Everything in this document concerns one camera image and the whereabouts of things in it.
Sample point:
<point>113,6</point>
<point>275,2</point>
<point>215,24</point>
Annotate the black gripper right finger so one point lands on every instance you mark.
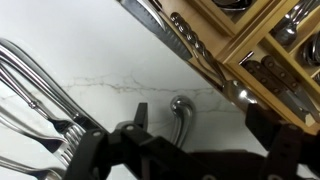
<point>263,126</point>

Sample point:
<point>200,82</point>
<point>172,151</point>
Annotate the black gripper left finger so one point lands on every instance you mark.
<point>141,116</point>

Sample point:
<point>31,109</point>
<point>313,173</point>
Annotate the wooden cutlery drawer organizer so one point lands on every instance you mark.
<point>186,15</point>

